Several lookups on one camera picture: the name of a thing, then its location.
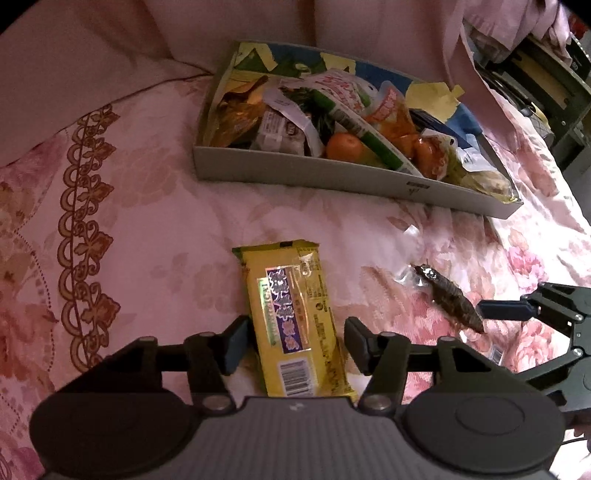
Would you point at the white bag red print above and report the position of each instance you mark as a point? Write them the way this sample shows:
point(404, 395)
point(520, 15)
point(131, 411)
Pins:
point(339, 87)

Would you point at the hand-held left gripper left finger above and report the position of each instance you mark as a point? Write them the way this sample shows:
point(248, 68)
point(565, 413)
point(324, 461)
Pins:
point(238, 346)

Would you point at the long green white packet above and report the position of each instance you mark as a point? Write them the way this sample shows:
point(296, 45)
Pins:
point(364, 127)

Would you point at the plain pink cloth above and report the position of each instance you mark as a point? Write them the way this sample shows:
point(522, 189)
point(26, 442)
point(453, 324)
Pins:
point(138, 37)

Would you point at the hanging pink clothes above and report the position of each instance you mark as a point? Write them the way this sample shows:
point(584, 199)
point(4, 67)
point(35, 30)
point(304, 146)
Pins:
point(517, 23)

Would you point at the yellow snack packet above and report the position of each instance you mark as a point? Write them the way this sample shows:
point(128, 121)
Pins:
point(295, 323)

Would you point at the orange jelly snack packet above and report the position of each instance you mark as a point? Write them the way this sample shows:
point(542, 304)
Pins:
point(395, 115)

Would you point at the painted cardboard box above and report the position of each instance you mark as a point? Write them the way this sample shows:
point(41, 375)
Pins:
point(300, 173)

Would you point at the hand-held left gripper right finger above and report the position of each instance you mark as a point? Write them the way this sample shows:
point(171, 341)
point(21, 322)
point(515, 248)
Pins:
point(367, 353)

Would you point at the pink floral bedsheet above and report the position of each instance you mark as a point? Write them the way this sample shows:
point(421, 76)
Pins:
point(138, 230)

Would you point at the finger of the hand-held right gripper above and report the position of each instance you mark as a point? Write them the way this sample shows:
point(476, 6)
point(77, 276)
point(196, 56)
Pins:
point(561, 360)
point(508, 308)

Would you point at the orange tangerine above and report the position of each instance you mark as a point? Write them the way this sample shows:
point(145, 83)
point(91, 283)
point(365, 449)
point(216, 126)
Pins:
point(344, 146)

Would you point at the gold foil snack packet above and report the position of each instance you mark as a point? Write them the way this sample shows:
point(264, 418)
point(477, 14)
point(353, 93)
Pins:
point(240, 110)

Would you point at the pale crackers clear packet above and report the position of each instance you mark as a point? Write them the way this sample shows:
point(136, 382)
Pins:
point(485, 177)

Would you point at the brown snack bar clear packet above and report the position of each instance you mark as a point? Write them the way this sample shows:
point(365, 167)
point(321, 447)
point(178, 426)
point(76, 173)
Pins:
point(279, 134)

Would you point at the dark snack clear packet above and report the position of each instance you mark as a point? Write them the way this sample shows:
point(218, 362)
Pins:
point(450, 295)

